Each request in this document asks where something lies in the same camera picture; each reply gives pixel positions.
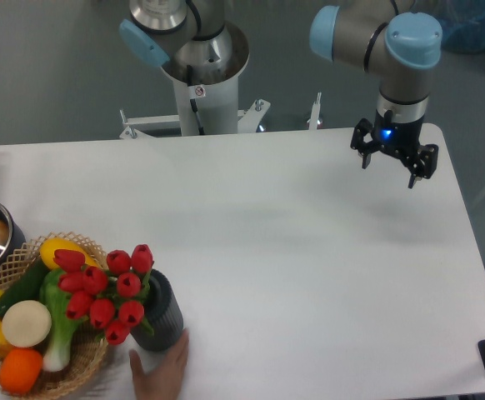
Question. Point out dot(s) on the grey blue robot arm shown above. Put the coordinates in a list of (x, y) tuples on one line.
[(386, 38)]

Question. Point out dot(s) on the bare human hand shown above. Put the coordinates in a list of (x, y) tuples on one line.
[(165, 381)]

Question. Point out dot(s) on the round cream bun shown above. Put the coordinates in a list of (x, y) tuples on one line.
[(26, 324)]

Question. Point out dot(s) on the green bok choy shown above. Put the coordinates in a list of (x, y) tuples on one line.
[(58, 352)]

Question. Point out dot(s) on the yellow squash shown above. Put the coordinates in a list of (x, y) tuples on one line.
[(61, 253)]

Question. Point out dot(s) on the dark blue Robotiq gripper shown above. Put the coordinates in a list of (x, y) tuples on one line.
[(397, 140)]

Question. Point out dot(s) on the dark grey ribbed vase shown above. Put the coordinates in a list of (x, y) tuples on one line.
[(163, 314)]

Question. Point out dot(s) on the orange fruit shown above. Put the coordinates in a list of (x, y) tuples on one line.
[(20, 370)]

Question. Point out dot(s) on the green cucumber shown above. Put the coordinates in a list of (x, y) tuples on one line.
[(26, 287)]

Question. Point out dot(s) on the red tulip bouquet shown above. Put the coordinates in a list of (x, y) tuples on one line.
[(112, 299)]

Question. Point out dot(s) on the blue plastic bag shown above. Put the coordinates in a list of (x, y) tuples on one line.
[(463, 25)]

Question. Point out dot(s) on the woven wicker basket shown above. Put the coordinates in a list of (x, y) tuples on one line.
[(88, 347)]

